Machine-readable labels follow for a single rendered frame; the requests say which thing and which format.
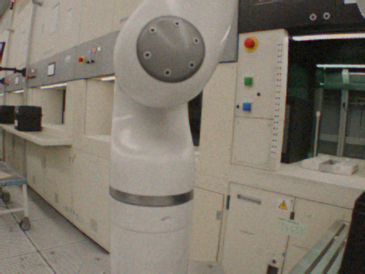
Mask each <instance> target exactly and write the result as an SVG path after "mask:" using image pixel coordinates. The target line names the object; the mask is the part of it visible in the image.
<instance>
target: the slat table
mask: <svg viewBox="0 0 365 274"><path fill-rule="evenodd" d="M349 228H350V221H345V220H340V219H336V221H335V222H334V223H333V224H332V225H331V227H330V228H329V229H328V230H327V231H326V232H325V233H324V234H323V235H322V236H321V237H320V238H319V241H318V242H317V243H316V244H315V245H313V246H312V248H311V249H310V251H309V252H308V253H307V254H305V255H304V256H303V257H302V259H301V260H300V261H299V262H298V263H297V264H296V265H295V266H294V267H293V268H292V269H291V270H290V271H289V272H288V274H321V273H322V272H323V274H337V273H338V272H339V268H340V266H341V260H342V257H343V252H344V250H345V243H346V240H347V239H345V237H346V236H347V234H348V232H349ZM341 245H343V246H344V247H343V249H342V251H341V252H340V253H339V254H338V252H339V247H340V246H341ZM337 255H338V256H337Z"/></svg>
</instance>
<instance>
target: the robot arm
mask: <svg viewBox="0 0 365 274"><path fill-rule="evenodd" d="M237 2H238V0H142V2H141V3H139V5H138V6H137V8H135V10H134V11H133V13H131V15H130V17H129V18H128V19H127V21H126V22H125V24H124V25H123V27H122V29H121V31H120V33H119V35H118V38H117V43H116V44H115V46H114V56H113V61H114V62H113V65H114V69H115V82H114V100H113V115H112V129H111V137H110V147H111V148H110V163H109V185H108V191H109V207H108V213H109V243H110V250H109V254H110V266H111V269H110V272H109V273H105V272H101V273H100V274H188V265H189V255H190V244H191V222H192V211H193V199H194V197H193V196H194V187H195V154H194V148H193V143H192V139H191V131H190V126H189V119H188V109H187V102H189V101H190V100H192V99H194V98H195V97H196V96H197V95H198V94H199V93H200V92H201V91H202V90H203V89H204V88H205V86H206V85H207V84H208V82H209V80H210V79H211V77H212V76H213V74H214V72H215V69H216V67H217V66H218V63H219V61H220V59H221V57H222V53H223V52H224V50H223V49H224V46H225V44H226V40H227V37H228V35H229V30H230V27H231V23H232V21H233V15H234V12H235V9H236V4H237Z"/></svg>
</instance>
